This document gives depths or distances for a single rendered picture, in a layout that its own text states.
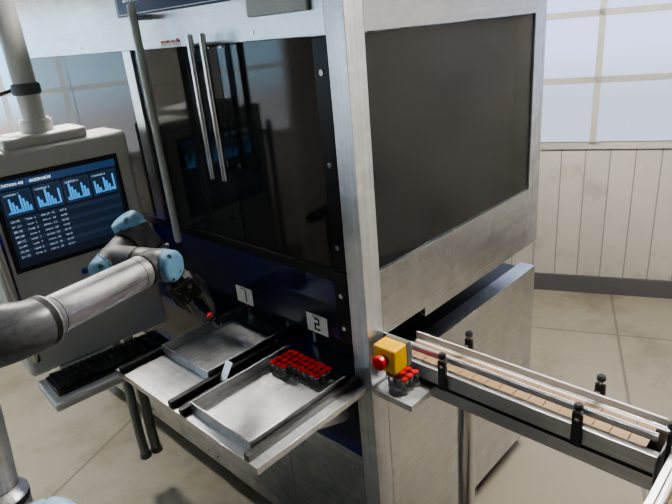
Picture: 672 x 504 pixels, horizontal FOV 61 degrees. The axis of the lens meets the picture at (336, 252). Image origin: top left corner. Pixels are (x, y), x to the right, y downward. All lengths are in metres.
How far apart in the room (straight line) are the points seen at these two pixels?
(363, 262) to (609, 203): 2.73
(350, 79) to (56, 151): 1.07
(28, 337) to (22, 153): 1.01
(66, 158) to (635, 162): 3.14
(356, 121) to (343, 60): 0.14
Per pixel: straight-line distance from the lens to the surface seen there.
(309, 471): 2.10
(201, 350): 1.91
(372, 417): 1.68
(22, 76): 2.07
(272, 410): 1.58
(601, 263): 4.13
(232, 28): 1.61
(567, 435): 1.47
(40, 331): 1.11
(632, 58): 3.80
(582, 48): 3.78
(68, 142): 2.05
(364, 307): 1.49
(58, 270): 2.11
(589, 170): 3.92
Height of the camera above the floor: 1.82
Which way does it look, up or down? 22 degrees down
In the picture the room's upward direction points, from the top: 5 degrees counter-clockwise
